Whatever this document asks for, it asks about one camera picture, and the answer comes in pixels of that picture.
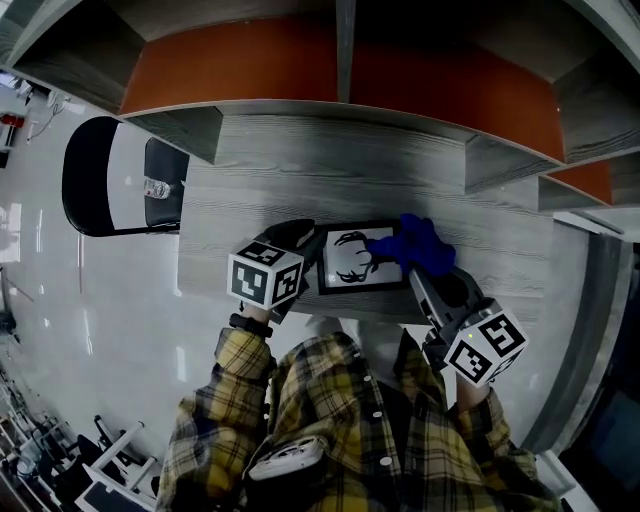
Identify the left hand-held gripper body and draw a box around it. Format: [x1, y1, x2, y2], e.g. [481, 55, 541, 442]
[227, 218, 327, 324]

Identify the person's light grey garment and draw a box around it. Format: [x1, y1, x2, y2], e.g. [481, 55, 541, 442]
[304, 314, 427, 392]

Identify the person's right forearm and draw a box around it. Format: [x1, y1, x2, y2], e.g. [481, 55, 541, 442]
[444, 372, 536, 481]

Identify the grey wooden shelf hutch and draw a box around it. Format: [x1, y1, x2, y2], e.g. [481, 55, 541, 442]
[0, 0, 640, 221]

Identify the black folding chair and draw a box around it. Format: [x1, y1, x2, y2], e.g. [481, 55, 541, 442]
[61, 115, 191, 238]

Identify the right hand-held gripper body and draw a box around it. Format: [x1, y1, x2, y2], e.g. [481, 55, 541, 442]
[407, 267, 531, 389]

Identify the clear plastic water bottle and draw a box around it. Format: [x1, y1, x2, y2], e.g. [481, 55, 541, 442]
[143, 178, 173, 201]

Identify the blue cloth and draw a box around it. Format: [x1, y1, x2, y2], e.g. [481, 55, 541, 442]
[366, 213, 458, 278]

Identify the black-framed glass door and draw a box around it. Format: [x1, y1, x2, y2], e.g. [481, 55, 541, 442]
[564, 234, 640, 512]

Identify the yellow plaid shirt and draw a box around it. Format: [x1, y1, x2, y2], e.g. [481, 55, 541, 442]
[156, 327, 562, 512]

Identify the white metal stand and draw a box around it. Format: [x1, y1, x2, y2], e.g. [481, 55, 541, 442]
[73, 414, 162, 512]

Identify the grey wooden desk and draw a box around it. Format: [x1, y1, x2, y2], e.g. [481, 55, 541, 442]
[177, 112, 557, 326]

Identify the person's left forearm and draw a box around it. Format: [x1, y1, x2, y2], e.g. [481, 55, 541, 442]
[170, 303, 278, 451]

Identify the white phone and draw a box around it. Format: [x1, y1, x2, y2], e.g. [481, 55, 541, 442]
[246, 435, 329, 483]

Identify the black framed antler picture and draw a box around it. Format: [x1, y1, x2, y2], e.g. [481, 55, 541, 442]
[316, 219, 417, 297]

